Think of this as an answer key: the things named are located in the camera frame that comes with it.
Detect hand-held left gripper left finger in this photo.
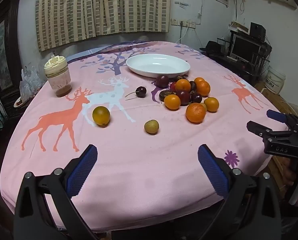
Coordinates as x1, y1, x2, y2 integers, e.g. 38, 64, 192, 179
13, 144, 99, 240

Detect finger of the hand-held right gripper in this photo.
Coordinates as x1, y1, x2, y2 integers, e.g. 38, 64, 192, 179
247, 120, 290, 141
267, 109, 298, 128

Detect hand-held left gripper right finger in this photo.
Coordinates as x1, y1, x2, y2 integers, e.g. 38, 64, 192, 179
198, 144, 282, 240

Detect yellow-green citrus fruit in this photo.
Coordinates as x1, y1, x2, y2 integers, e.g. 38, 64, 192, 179
92, 106, 111, 126

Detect dark red cherry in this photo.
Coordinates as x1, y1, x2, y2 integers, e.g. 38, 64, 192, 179
125, 86, 147, 101

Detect white oval plate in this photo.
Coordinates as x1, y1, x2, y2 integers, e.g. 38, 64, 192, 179
126, 54, 191, 78

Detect person's right hand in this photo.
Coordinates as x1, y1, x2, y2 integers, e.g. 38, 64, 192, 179
280, 156, 294, 187

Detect white plastic bucket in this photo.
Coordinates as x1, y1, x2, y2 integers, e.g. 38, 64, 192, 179
265, 66, 286, 95

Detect pink deer printed tablecloth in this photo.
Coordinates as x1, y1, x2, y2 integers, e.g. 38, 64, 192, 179
0, 41, 290, 232

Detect black desk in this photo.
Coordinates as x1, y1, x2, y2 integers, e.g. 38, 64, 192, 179
214, 30, 271, 80

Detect computer monitor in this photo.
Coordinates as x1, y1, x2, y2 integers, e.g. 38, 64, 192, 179
232, 35, 262, 62

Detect black speaker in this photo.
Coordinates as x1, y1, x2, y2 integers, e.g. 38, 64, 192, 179
250, 22, 266, 42

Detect small dish with food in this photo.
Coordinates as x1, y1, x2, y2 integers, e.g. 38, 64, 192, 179
14, 96, 27, 108

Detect clear jar with beige lid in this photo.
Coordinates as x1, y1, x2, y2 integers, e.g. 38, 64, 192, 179
44, 54, 72, 98

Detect black hat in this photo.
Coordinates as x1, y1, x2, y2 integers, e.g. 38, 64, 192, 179
199, 41, 223, 54

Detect clear plastic bag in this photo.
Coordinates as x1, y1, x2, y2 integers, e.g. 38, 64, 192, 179
20, 65, 43, 103

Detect dark framed picture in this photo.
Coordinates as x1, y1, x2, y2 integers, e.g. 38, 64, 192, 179
0, 0, 23, 98

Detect beige checked curtain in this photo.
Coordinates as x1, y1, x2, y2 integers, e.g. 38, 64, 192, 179
35, 0, 171, 53

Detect white power cable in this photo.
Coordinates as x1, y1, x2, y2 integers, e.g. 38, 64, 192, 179
175, 26, 190, 44

